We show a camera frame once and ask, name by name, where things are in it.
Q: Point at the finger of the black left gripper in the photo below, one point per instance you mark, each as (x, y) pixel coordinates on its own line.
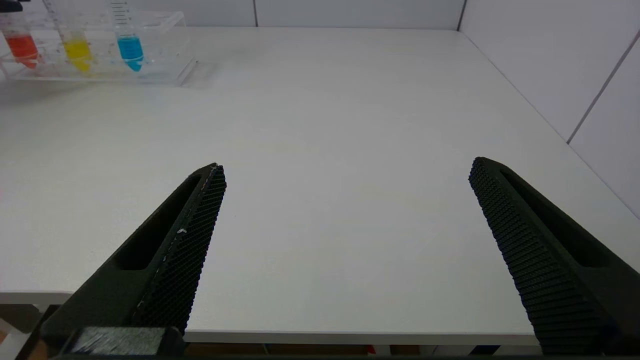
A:
(9, 5)

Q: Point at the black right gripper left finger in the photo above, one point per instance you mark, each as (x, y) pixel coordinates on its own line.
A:
(175, 270)

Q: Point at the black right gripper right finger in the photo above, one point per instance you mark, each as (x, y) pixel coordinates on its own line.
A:
(550, 280)

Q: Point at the test tube with red pigment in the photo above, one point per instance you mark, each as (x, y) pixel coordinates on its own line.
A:
(22, 47)

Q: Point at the test tube with yellow pigment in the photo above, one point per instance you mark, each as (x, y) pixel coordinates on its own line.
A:
(78, 52)

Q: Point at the test tube with blue pigment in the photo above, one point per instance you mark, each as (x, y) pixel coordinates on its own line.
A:
(131, 52)

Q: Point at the clear acrylic test tube rack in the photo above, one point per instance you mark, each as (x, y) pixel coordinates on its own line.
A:
(165, 50)

